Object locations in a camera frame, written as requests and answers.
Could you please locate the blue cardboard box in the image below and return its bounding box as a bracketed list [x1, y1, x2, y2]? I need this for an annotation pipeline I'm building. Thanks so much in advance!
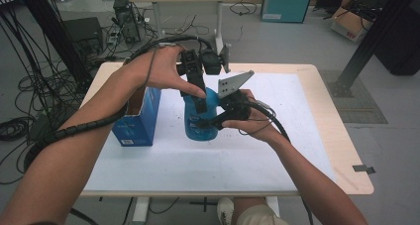
[111, 85, 162, 148]

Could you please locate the white table mat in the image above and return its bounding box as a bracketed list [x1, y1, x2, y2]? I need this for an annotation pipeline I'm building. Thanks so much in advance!
[83, 71, 336, 192]

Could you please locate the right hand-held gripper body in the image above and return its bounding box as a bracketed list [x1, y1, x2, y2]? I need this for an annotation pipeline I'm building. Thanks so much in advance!
[216, 69, 256, 124]

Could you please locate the black tape strip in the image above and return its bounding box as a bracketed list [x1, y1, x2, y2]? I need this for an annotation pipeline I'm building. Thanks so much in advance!
[352, 165, 376, 175]

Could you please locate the black floor cable tangle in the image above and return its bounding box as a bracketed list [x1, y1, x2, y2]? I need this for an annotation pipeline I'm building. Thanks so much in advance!
[0, 6, 83, 186]

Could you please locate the blue bottle with white cap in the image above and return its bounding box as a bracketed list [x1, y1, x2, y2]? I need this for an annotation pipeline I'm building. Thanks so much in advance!
[182, 87, 222, 142]

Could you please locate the brown cardboard box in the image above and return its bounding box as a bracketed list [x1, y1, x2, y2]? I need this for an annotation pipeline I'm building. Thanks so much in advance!
[330, 0, 374, 44]

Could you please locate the grey floor mat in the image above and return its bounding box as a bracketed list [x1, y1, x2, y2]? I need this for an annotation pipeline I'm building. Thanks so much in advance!
[318, 69, 389, 125]

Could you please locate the person's leg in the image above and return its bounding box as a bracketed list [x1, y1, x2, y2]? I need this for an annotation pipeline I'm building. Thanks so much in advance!
[231, 196, 290, 225]

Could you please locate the person's left hand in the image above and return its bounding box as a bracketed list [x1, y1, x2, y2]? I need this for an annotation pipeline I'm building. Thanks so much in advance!
[125, 45, 207, 100]

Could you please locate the white shoe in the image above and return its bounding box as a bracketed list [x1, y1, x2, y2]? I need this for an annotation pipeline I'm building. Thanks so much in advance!
[216, 197, 236, 225]

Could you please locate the black computer tower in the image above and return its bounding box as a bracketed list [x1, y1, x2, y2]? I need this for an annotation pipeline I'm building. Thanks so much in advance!
[112, 0, 142, 45]

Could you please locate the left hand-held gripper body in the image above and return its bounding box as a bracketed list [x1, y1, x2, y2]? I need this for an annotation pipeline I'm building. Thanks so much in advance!
[176, 43, 231, 76]

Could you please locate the teal cabinet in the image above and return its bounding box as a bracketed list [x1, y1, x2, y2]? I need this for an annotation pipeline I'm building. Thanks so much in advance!
[261, 0, 315, 24]

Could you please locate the black square box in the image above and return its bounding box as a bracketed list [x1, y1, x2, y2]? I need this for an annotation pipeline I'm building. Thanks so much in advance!
[62, 16, 104, 56]

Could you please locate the black case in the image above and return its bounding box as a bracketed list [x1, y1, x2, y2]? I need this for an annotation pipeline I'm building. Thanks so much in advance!
[374, 3, 420, 76]

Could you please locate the black metal stand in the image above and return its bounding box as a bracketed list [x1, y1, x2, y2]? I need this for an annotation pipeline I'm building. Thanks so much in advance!
[14, 0, 93, 87]
[331, 0, 420, 99]

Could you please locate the person's right hand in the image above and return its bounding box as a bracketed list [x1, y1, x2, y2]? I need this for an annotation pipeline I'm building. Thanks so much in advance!
[221, 88, 285, 144]

